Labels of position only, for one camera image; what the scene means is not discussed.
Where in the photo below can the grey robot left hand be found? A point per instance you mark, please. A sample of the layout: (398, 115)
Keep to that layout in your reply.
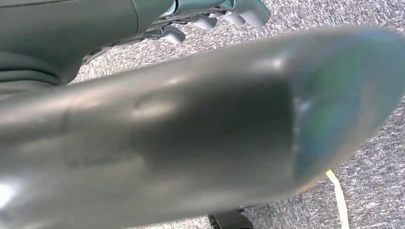
(189, 126)

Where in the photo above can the yellow floor tape outline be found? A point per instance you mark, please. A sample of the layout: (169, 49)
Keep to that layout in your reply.
(340, 199)

